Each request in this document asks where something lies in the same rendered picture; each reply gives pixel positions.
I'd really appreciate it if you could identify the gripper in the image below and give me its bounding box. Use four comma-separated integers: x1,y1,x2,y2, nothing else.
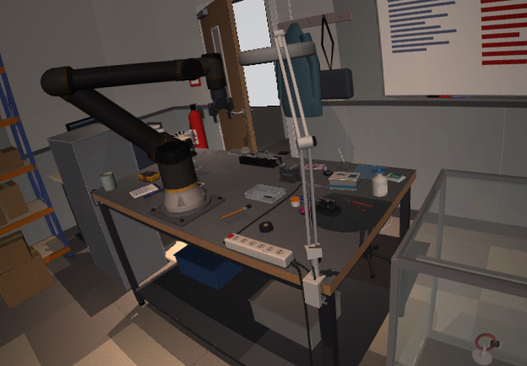
207,87,236,123

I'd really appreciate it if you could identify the black shoulder bag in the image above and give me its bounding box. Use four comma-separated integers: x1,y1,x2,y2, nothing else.
319,14,356,101

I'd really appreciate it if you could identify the clear plastic parts box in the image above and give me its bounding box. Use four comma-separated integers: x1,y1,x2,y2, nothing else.
244,183,287,205

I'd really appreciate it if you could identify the white and teal box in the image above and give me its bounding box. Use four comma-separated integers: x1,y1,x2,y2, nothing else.
328,171,363,191

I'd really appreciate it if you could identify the black charging cradle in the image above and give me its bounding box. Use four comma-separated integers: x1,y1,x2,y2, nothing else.
318,200,343,218

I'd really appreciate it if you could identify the large cardboard box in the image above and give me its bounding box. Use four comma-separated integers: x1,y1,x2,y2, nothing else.
0,249,56,310

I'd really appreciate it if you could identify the red fire extinguisher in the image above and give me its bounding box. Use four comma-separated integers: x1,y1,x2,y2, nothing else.
187,103,209,150

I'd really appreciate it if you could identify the brown wooden door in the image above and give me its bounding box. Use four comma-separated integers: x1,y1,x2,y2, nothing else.
196,0,257,153

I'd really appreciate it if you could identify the grey workbench with wooden edge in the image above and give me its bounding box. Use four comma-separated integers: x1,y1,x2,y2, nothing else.
90,148,418,366

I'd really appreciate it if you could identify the white clamp desk lamp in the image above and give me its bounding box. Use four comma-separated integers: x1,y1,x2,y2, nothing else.
238,29,331,309

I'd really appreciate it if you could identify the dark grey small stand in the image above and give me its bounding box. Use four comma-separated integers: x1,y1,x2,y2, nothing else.
279,164,300,183

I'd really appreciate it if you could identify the teal hanging jacket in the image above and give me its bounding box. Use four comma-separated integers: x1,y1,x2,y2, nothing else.
274,22,323,119

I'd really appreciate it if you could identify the white label sheet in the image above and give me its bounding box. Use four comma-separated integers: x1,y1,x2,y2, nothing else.
128,183,160,200

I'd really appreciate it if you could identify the white power strip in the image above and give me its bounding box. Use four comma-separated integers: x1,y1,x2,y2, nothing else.
223,232,295,269

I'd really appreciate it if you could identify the blue plastic bin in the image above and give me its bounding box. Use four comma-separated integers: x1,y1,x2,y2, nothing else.
173,243,244,290

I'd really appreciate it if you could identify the blue mat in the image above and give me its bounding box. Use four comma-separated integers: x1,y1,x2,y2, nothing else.
353,163,386,176

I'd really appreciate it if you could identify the grey metal cabinet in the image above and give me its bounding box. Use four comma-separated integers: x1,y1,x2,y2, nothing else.
46,125,166,269

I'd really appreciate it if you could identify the white bottle with blue cap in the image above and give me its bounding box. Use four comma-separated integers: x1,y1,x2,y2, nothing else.
371,167,389,198

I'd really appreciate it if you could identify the blue and orange shelf unit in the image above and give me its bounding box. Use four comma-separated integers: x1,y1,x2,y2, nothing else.
0,52,73,260

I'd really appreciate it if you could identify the black stool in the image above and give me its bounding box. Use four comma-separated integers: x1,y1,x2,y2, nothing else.
356,216,397,280

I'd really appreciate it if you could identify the grey plastic bin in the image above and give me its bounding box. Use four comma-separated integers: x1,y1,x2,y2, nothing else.
248,282,343,335

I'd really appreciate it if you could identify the glass display cabinet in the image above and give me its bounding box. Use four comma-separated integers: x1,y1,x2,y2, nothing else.
388,168,527,366

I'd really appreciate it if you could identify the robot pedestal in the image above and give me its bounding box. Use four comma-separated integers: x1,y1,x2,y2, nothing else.
148,183,228,227

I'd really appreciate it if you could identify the yellow handled brush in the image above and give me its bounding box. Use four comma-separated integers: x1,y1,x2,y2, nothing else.
218,204,253,221

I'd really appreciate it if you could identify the grey wall coat rack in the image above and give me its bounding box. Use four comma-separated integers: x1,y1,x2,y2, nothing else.
279,8,353,30

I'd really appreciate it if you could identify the red handled screwdriver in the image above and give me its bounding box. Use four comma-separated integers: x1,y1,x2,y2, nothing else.
340,197,374,211

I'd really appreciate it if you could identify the black power cable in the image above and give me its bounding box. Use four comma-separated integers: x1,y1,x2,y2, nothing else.
289,259,315,366

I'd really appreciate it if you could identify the white wall board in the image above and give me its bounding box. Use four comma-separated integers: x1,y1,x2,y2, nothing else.
373,0,527,100

